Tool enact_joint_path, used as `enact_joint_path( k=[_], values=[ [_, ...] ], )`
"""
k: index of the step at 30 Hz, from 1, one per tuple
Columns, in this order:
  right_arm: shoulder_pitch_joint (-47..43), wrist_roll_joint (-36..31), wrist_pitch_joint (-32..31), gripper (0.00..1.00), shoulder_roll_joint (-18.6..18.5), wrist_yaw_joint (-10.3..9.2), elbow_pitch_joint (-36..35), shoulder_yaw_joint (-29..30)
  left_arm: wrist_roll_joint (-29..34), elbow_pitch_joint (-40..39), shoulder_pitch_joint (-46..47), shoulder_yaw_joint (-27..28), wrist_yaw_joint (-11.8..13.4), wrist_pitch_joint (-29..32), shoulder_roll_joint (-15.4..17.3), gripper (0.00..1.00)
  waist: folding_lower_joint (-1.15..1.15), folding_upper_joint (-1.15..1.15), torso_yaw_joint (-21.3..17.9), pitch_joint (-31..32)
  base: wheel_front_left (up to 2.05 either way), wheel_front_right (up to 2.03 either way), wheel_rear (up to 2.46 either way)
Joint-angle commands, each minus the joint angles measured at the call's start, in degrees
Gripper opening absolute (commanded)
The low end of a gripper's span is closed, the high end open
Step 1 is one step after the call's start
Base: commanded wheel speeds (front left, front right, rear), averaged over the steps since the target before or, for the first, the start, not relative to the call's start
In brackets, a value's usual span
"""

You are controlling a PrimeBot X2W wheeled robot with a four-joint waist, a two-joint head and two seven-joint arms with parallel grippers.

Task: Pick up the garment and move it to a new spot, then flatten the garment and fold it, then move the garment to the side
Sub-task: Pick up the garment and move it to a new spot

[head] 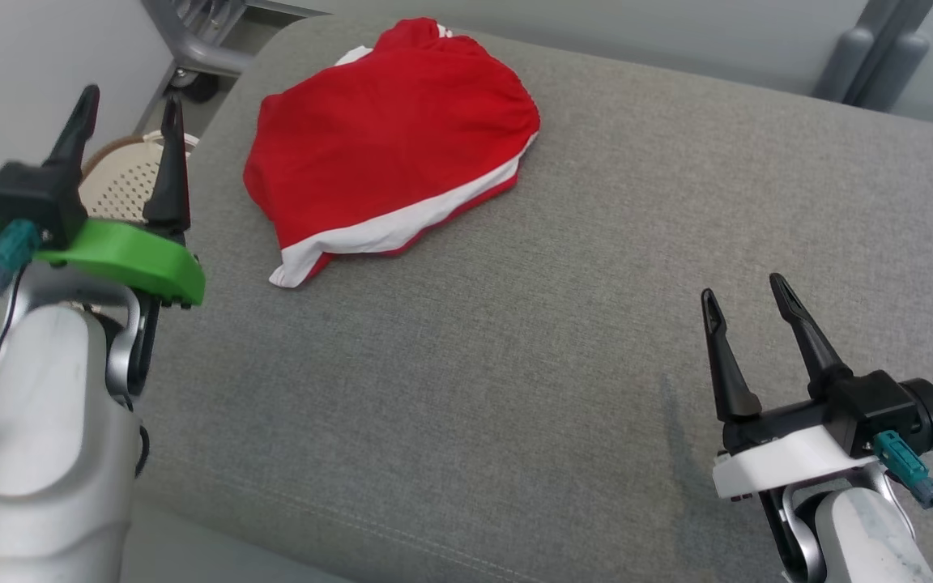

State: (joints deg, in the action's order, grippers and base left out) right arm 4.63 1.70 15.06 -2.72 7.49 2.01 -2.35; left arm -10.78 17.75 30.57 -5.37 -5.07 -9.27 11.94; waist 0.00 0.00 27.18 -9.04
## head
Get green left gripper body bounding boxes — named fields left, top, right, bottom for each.
left=33, top=219, right=207, bottom=309

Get grey metal cart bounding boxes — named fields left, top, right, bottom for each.
left=141, top=0, right=289, bottom=104

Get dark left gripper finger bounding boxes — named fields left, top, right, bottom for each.
left=41, top=84, right=101, bottom=192
left=143, top=96, right=190, bottom=239

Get red shorts with white stripe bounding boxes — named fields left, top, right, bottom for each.
left=243, top=40, right=541, bottom=289

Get grey partition post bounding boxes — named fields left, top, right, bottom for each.
left=813, top=0, right=933, bottom=113

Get left black cable teal plug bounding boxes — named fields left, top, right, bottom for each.
left=0, top=220, right=40, bottom=404

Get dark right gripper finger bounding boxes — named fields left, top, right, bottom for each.
left=769, top=273, right=854, bottom=398
left=701, top=288, right=762, bottom=422

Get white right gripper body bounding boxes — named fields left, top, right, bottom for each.
left=713, top=398, right=880, bottom=499

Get beige perforated laundry basket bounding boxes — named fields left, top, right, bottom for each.
left=78, top=130, right=200, bottom=226

